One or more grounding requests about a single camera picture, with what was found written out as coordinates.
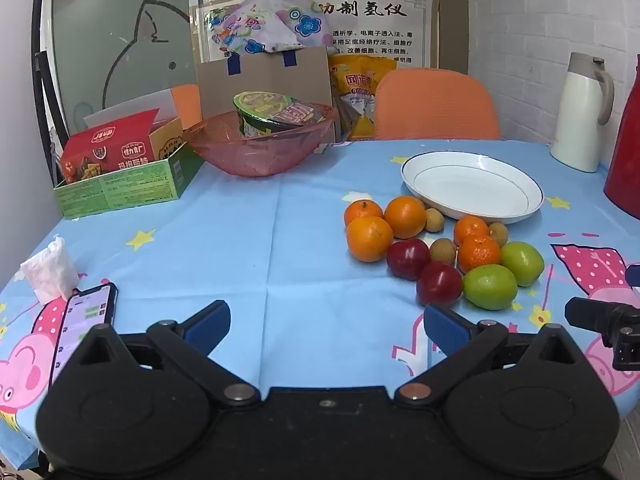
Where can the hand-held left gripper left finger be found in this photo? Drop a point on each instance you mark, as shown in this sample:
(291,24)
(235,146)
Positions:
(210,322)

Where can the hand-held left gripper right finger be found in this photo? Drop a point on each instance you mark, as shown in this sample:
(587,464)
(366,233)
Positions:
(442,322)

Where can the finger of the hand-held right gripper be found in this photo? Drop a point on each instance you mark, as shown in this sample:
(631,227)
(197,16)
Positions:
(595,312)
(634,275)

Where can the red plum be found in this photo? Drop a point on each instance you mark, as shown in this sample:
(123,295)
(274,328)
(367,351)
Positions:
(408,258)
(439,284)

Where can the green jujube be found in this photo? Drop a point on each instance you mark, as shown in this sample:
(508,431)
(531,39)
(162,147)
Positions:
(490,286)
(523,263)

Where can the brown longan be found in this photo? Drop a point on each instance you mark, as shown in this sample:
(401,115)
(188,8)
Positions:
(434,220)
(498,234)
(443,251)

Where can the white ceramic plate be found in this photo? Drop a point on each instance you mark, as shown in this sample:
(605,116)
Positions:
(470,190)

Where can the blue printed tablecloth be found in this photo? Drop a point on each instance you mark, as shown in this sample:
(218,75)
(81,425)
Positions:
(250,240)

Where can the medium orange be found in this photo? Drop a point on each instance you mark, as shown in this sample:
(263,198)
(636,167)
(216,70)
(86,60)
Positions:
(369,238)

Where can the large orange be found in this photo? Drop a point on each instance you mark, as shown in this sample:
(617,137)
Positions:
(405,216)

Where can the red thermos jug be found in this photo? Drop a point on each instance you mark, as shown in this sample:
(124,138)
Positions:
(625,160)

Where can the black smartphone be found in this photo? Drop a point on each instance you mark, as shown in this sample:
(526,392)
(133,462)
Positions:
(85,310)

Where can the small tangerine with stem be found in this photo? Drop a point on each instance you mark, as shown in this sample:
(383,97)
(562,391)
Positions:
(363,211)

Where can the green cardboard box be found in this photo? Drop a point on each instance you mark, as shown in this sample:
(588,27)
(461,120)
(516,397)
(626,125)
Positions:
(120,190)

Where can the white thermos jug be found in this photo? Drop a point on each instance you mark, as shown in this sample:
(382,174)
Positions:
(575,120)

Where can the white crumpled tissue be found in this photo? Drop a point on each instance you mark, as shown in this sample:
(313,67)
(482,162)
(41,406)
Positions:
(50,270)

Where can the pink transparent bowl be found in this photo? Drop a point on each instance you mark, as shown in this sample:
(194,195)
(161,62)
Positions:
(250,155)

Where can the red snack box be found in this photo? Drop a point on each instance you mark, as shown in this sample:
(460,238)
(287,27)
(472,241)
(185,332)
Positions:
(110,145)

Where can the orange chair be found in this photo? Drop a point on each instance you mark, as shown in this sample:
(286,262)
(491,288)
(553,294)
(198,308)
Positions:
(186,105)
(435,105)

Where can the green instant noodle cup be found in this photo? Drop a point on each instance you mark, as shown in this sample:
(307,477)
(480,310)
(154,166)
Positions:
(260,107)

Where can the white paper sheet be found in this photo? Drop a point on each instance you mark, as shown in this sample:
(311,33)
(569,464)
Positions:
(125,105)

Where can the brown cardboard box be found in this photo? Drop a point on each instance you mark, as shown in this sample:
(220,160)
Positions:
(280,85)

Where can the yellow snack bag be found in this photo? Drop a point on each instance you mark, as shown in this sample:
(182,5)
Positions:
(355,80)

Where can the blue tape strip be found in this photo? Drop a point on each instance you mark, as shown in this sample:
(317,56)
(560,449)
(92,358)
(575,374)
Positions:
(234,65)
(291,58)

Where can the frosted glass door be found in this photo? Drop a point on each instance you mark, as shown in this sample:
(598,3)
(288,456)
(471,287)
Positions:
(100,35)

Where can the floral cloth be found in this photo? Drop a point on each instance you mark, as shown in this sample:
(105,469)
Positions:
(270,20)

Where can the white framed wall poster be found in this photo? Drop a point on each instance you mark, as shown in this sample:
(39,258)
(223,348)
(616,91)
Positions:
(380,25)

